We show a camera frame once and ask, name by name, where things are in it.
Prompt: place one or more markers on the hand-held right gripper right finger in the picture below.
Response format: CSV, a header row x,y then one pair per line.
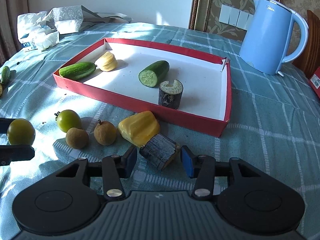
x,y
187,162

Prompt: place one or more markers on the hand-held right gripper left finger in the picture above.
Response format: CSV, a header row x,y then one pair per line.
x,y
130,162

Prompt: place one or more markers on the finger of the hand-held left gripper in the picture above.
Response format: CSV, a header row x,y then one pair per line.
x,y
4,125
17,153

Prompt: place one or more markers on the green tomato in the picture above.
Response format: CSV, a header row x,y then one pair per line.
x,y
21,132
68,121

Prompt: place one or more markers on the eggplant pieces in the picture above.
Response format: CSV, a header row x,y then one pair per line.
x,y
157,152

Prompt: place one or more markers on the yellow pepper piece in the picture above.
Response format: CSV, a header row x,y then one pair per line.
x,y
137,128

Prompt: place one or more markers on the dark eggplant chunk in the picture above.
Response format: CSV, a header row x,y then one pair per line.
x,y
170,97

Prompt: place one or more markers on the red cardboard tray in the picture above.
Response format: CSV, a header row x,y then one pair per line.
x,y
195,80

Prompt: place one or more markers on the whole green cucumber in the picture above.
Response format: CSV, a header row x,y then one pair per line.
x,y
5,75
77,70

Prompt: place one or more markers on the cut green cucumber half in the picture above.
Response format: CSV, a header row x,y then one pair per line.
x,y
156,71

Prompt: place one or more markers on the yellow pepper half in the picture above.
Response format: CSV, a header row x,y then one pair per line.
x,y
107,61

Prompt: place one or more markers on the blue white tissue pack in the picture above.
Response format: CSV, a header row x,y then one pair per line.
x,y
27,45

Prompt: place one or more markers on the tissue pack with crumpled tissues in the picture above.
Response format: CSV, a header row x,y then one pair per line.
x,y
47,40

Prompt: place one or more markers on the white crumpled plastic bag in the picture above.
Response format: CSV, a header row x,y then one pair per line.
x,y
27,21

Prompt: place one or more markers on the brown curtain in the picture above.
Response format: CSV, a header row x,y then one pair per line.
x,y
10,17

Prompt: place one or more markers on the grey patterned fabric bag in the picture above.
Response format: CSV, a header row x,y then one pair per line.
x,y
70,15

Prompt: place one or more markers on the blue electric kettle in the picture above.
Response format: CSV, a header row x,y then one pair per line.
x,y
265,37

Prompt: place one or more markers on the red box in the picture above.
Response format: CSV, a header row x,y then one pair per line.
x,y
316,82

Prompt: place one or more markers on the brown wooden chair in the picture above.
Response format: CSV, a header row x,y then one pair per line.
x,y
312,50

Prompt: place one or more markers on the white wall switch panel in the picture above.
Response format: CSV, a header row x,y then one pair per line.
x,y
232,16

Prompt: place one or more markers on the ornate brown wall frame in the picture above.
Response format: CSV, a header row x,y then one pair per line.
x,y
200,5

